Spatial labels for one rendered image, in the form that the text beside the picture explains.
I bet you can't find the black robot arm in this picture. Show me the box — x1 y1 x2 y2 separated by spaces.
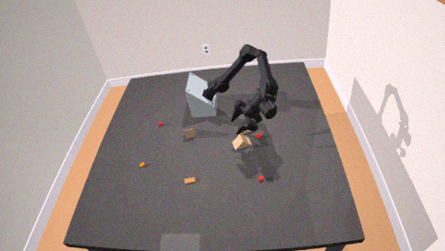
202 44 278 119

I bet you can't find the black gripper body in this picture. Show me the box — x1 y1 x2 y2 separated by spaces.
234 100 261 132

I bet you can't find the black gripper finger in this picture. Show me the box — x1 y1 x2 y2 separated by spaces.
236 122 250 135
231 105 243 122

